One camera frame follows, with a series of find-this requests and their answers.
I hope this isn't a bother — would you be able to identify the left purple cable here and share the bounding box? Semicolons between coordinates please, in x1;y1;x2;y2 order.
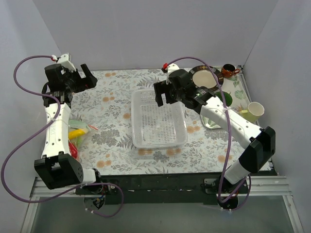
0;55;124;218

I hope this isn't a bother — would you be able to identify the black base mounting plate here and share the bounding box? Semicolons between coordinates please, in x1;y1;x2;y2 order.
74;173;252;205

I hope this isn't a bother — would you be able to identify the floral table mat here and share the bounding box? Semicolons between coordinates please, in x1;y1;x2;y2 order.
70;69;243;175

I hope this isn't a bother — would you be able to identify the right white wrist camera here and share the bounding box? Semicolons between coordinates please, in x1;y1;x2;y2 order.
161;63;180;77

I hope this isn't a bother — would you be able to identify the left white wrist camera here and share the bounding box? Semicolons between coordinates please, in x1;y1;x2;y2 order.
57;53;76;72

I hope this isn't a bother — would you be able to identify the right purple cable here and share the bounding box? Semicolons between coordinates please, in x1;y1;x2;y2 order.
165;57;251;211

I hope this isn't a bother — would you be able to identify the striped rim ceramic plate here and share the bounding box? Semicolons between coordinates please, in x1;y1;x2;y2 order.
189;66;219;92

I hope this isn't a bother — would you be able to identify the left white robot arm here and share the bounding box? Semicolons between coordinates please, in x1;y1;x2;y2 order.
34;64;104;194

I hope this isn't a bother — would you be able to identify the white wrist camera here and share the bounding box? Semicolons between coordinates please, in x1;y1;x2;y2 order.
161;63;180;77
57;53;76;72

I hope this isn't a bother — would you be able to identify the pale yellow green mug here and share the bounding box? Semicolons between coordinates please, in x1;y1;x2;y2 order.
239;102;265;123

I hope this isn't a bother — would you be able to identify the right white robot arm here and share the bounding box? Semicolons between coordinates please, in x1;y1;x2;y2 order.
154;69;276;193

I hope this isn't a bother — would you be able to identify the purple cable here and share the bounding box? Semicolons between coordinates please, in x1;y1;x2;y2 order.
165;57;251;211
0;55;124;218

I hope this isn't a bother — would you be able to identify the floral serving tray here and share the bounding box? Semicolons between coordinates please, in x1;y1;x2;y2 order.
193;67;260;130

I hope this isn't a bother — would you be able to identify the white plastic mesh basket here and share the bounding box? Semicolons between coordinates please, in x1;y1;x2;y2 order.
131;89;188;149

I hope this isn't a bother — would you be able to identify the small brown orange cup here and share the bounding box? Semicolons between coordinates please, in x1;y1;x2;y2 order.
221;64;240;78

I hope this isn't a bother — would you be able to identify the green inside floral mug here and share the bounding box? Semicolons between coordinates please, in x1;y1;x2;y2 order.
215;91;233;107

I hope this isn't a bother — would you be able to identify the aluminium frame rail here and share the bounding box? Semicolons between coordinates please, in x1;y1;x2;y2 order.
30;176;292;198

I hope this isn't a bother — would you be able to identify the clear zip top bag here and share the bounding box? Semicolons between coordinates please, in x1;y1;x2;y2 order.
68;119;98;162

